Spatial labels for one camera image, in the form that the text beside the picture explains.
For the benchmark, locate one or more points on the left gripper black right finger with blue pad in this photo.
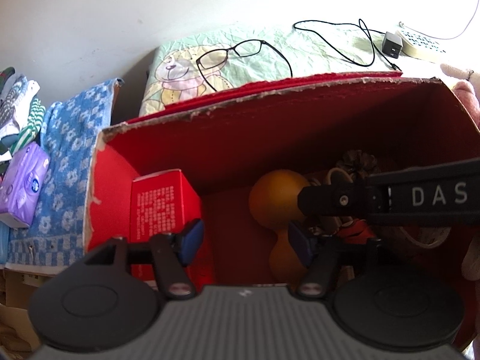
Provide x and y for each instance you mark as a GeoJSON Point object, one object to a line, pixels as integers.
{"type": "Point", "coordinates": [322, 255]}

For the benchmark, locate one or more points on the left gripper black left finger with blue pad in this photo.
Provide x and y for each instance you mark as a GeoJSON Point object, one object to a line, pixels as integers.
{"type": "Point", "coordinates": [168, 254]}

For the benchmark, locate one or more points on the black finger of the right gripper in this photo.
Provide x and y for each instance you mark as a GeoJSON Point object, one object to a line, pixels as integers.
{"type": "Point", "coordinates": [334, 200]}

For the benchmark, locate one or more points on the brown pine cone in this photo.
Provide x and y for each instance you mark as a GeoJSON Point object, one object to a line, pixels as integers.
{"type": "Point", "coordinates": [358, 164]}

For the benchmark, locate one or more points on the small red gift box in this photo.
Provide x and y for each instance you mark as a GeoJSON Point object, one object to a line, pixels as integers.
{"type": "Point", "coordinates": [161, 202]}

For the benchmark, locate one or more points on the yellow wooden gourd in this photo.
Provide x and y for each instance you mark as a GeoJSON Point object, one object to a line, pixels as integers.
{"type": "Point", "coordinates": [273, 205]}

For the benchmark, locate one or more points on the red patterned fabric pouch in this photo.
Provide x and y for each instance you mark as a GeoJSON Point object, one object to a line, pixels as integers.
{"type": "Point", "coordinates": [356, 233]}

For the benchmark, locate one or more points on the beige tape roll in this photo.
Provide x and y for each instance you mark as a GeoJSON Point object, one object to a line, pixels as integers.
{"type": "Point", "coordinates": [425, 238]}

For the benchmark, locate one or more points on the person's hand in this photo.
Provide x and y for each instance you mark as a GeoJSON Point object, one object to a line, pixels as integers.
{"type": "Point", "coordinates": [470, 265]}

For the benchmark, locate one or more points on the large red cardboard box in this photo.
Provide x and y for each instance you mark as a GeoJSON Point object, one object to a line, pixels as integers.
{"type": "Point", "coordinates": [224, 143]}

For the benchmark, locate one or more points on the pink plush bunny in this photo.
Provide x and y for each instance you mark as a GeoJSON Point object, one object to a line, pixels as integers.
{"type": "Point", "coordinates": [466, 88]}

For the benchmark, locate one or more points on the blue floral towel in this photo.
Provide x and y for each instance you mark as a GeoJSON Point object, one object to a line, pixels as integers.
{"type": "Point", "coordinates": [69, 131]}

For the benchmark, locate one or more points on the purple tissue pack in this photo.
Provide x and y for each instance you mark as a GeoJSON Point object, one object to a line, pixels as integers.
{"type": "Point", "coordinates": [21, 185]}

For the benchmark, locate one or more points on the striped folded clothes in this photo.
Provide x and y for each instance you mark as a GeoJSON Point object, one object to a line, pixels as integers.
{"type": "Point", "coordinates": [22, 114]}

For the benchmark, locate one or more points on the black charger with cable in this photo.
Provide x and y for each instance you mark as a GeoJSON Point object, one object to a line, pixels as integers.
{"type": "Point", "coordinates": [360, 45]}

